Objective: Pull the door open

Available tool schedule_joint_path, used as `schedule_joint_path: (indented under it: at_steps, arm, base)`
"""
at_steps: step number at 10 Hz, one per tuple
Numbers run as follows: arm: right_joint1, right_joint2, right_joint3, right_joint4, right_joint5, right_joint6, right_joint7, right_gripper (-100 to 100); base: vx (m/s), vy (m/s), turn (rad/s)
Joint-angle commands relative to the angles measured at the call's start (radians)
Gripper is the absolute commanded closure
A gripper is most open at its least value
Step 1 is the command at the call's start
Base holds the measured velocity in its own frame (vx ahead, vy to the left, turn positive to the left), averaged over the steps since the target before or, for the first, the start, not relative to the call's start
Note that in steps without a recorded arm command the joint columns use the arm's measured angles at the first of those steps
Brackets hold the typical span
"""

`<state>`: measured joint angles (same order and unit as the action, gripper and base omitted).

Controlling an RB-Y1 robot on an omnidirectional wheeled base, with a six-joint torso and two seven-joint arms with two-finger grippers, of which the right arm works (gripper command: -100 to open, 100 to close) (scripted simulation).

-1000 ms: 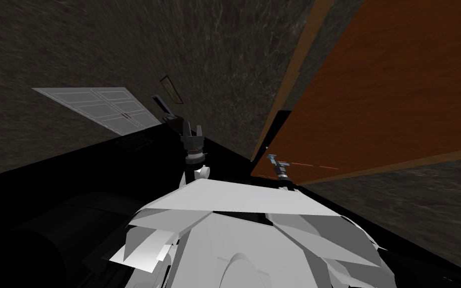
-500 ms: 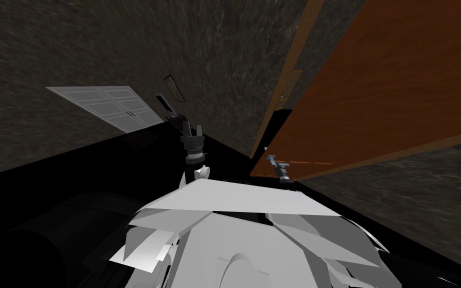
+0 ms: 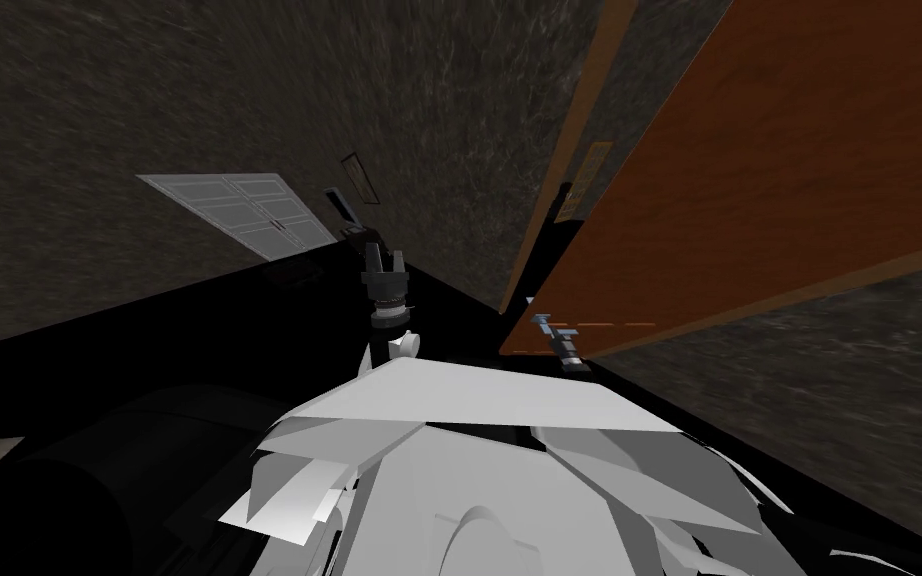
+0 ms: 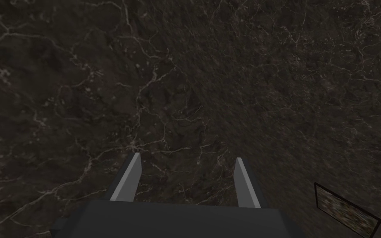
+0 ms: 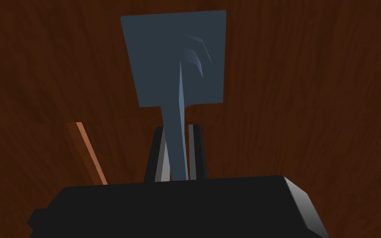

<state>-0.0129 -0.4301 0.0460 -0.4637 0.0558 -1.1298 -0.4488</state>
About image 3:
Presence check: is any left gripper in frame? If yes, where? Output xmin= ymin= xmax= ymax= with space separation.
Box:
xmin=360 ymin=241 xmax=411 ymax=305

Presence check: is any yellow paned window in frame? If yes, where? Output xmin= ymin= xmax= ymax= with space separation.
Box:
xmin=553 ymin=141 xmax=615 ymax=225

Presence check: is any orange-brown wooden door leaf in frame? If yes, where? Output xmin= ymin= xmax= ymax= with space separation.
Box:
xmin=498 ymin=0 xmax=922 ymax=360

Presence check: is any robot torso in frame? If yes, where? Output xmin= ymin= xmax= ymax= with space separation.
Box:
xmin=216 ymin=355 xmax=800 ymax=576

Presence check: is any brown framed wall picture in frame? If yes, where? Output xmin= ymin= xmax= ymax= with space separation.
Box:
xmin=340 ymin=151 xmax=382 ymax=206

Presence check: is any white panelled double door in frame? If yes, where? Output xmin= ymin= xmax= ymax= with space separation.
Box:
xmin=136 ymin=171 xmax=341 ymax=264

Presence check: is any dark pale-framed wall picture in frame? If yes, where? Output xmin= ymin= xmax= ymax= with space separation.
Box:
xmin=322 ymin=186 xmax=364 ymax=231

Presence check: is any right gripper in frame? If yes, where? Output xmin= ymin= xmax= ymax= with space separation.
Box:
xmin=530 ymin=313 xmax=583 ymax=343

